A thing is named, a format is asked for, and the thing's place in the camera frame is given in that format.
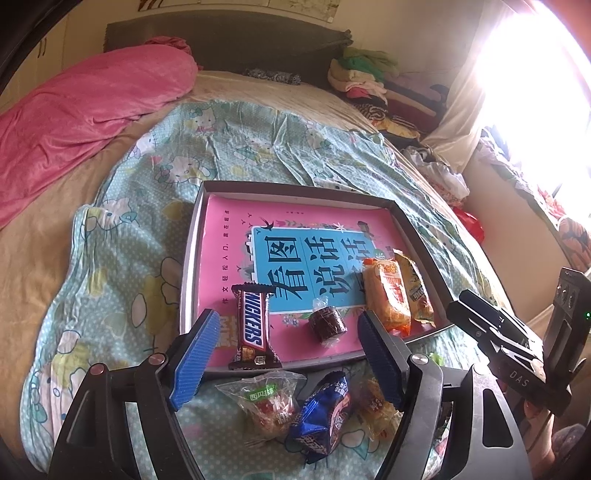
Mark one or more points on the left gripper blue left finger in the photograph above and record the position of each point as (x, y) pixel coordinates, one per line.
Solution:
(188, 357)

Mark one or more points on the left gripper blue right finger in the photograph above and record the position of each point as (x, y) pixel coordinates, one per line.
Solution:
(387, 356)

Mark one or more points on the orange snack pack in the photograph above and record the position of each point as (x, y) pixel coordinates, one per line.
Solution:
(386, 294)

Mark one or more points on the yellow snack packet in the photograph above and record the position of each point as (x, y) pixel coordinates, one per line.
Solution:
(419, 302)

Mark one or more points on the clear yellow pastry bag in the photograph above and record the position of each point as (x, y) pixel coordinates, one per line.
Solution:
(379, 416)

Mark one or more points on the brown Snickers bar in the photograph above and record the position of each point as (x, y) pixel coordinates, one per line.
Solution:
(254, 350)

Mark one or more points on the dark candy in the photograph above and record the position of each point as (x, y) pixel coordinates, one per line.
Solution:
(326, 322)

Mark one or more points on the clear red-label snack bag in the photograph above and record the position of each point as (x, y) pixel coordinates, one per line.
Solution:
(268, 402)

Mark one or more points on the blue Oreo cookie pack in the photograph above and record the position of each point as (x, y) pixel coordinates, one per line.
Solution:
(318, 426)

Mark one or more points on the Hello Kitty blue quilt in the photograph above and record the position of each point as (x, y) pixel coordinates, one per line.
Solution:
(120, 297)

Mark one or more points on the pink blue children's book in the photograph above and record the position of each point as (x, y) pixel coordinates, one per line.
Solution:
(306, 252)

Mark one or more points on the red plastic bag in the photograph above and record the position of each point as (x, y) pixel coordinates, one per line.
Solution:
(471, 223)

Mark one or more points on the floral curtain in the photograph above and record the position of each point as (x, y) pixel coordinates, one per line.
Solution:
(572, 236)

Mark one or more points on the beige bed sheet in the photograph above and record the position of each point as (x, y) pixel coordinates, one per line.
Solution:
(35, 245)

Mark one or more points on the pink blanket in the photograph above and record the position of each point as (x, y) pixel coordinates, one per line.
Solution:
(75, 114)

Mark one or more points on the pile of folded clothes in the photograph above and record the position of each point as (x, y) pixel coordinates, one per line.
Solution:
(404, 108)

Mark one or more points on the dark headboard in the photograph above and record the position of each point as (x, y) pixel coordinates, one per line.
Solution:
(238, 41)

